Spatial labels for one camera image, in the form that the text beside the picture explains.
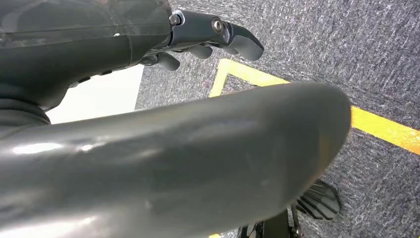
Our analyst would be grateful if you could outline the black ribbed robot foot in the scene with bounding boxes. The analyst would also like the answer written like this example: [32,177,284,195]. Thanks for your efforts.
[238,178,342,238]

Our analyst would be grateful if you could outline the yellow floor tape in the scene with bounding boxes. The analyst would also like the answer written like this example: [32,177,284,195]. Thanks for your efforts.
[209,58,420,156]

